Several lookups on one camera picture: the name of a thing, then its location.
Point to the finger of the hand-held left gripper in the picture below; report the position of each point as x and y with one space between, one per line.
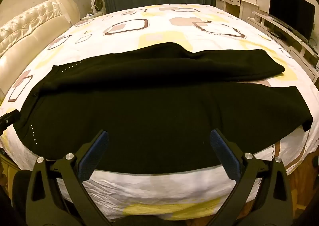
8 118

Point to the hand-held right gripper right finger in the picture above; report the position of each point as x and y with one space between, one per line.
225 156

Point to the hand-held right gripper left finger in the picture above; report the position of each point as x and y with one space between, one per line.
93 157

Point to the black pants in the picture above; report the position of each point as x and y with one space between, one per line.
149 103

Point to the cream tufted headboard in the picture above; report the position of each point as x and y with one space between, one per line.
30 28

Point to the white television stand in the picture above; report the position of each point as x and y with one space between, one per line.
297 45

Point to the bed with patterned sheet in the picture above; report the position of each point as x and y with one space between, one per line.
162 26

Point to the small white fan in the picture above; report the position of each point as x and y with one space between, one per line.
98 5

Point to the white dressing table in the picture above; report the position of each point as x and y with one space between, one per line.
231 4

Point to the black flat television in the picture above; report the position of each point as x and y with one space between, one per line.
289 11

